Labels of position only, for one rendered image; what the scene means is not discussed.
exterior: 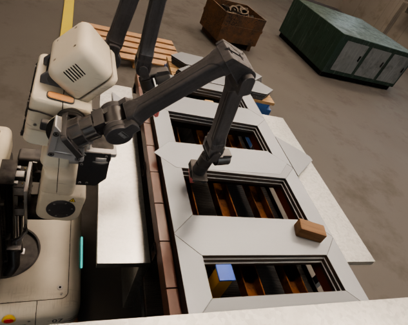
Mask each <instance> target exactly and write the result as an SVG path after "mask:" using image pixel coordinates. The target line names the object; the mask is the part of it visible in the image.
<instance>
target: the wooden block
mask: <svg viewBox="0 0 408 325"><path fill-rule="evenodd" d="M294 227H295V234H296V236H299V237H303V238H305V239H309V240H312V241H316V242H320V243H321V242H322V241H323V240H324V239H325V238H326V237H327V235H326V232H325V228H324V226H323V225H321V224H317V223H314V222H311V221H307V220H304V219H301V218H299V220H297V222H296V223H295V224H294Z"/></svg>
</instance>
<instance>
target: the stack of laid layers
mask: <svg viewBox="0 0 408 325"><path fill-rule="evenodd" d="M191 94H193V95H199V96H203V97H210V98H214V99H220V98H221V95H222V92H218V91H215V90H209V89H205V88H199V89H198V90H196V91H194V92H192V93H191ZM168 112H169V115H170V120H171V121H177V122H182V123H189V124H197V125H202V126H209V127H211V126H212V123H213V120H214V119H213V118H209V117H201V116H197V115H190V114H185V113H178V112H171V111H168ZM150 120H151V127H152V132H153V140H154V144H155V151H156V150H158V149H159V144H158V140H157V133H156V129H155V122H154V118H153V115H152V116H151V117H150ZM230 130H234V131H239V132H247V133H252V134H253V136H254V138H255V139H256V141H257V143H258V145H259V147H260V149H261V151H268V152H269V153H271V150H270V149H269V147H268V145H267V143H266V141H265V140H264V138H263V136H262V134H261V132H260V130H259V129H258V126H255V125H250V124H243V123H236V122H232V125H231V128H230ZM271 154H272V153H271ZM156 156H157V163H158V167H159V175H160V182H161V186H162V194H163V199H164V206H165V210H166V218H167V222H168V229H169V234H170V242H171V249H172V254H173V261H174V265H175V273H176V277H177V284H178V289H179V296H180V304H181V308H182V314H188V307H187V304H186V296H185V293H184V285H183V281H182V275H181V270H180V264H179V256H178V253H177V245H176V242H175V234H174V231H173V224H172V219H171V213H170V206H169V202H168V195H167V191H166V184H165V180H164V173H163V169H162V162H161V158H160V156H158V155H157V154H156ZM188 169H189V168H182V172H183V175H184V178H185V179H189V171H188ZM292 169H293V168H292V167H291V166H290V165H288V164H286V167H285V168H284V170H283V171H282V173H281V174H270V173H250V172H231V171H220V170H207V176H208V180H209V181H218V182H233V183H240V184H255V185H262V186H276V187H280V189H281V190H282V193H283V194H284V197H285V198H286V201H287V203H288V205H289V207H290V208H291V211H292V212H293V215H294V216H295V219H296V220H299V218H301V219H304V220H307V218H306V216H305V214H304V212H303V210H302V209H301V207H300V205H299V203H298V201H297V199H296V197H295V195H294V193H293V192H292V190H291V188H290V186H289V184H288V183H287V181H286V177H287V176H288V175H289V173H290V172H291V170H292ZM202 256H203V259H204V264H205V267H206V266H215V265H216V264H231V266H276V265H312V264H319V266H320V268H321V270H322V272H323V274H324V276H325V278H326V279H327V281H328V283H329V285H330V287H331V289H332V291H345V288H344V287H343V285H342V283H341V281H340V279H339V278H338V275H337V274H336V271H335V270H334V268H333V266H332V264H331V262H330V261H329V259H328V257H327V255H202Z"/></svg>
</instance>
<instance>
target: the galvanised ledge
mask: <svg viewBox="0 0 408 325"><path fill-rule="evenodd" d="M112 92H113V93H114V94H116V95H118V96H119V97H120V98H123V97H127V98H129V99H130V100H132V99H133V97H132V90H131V88H129V87H125V86H119V85H114V86H112V87H111V88H110V89H108V90H107V91H105V92H104V93H102V94H101V95H99V108H100V107H101V106H102V105H103V104H104V103H107V102H108V101H112ZM116 149H117V156H116V157H112V159H111V161H110V163H109V167H108V173H107V176H106V179H105V180H103V181H102V182H100V183H99V184H98V185H97V246H96V268H129V267H149V266H150V263H151V262H150V251H149V244H148V233H147V226H146V215H145V209H144V197H143V190H142V179H141V168H140V162H139V150H138V144H137V132H136V133H135V134H133V137H132V139H131V140H130V141H128V142H127V143H124V144H120V145H116Z"/></svg>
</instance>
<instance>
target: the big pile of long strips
mask: <svg viewBox="0 0 408 325"><path fill-rule="evenodd" d="M202 58H203V57H200V56H197V55H192V54H187V53H184V52H179V53H176V54H172V55H171V61H172V64H174V65H175V66H177V67H179V69H178V70H177V71H176V73H175V74H174V75H176V74H178V73H179V72H181V71H183V70H185V69H186V68H188V67H189V66H191V65H193V64H195V63H196V62H198V61H199V60H201V59H202ZM255 73H256V72H255ZM210 83H212V84H218V85H222V86H224V83H225V76H223V77H220V78H218V79H215V80H214V81H212V82H210ZM272 91H273V90H272V89H271V88H269V87H267V86H266V85H264V84H262V76H261V75H259V74H257V73H256V78H255V84H254V86H253V89H252V91H251V93H250V94H251V96H252V98H253V99H257V100H261V101H262V100H263V99H265V98H266V97H267V96H269V95H270V93H271V92H272Z"/></svg>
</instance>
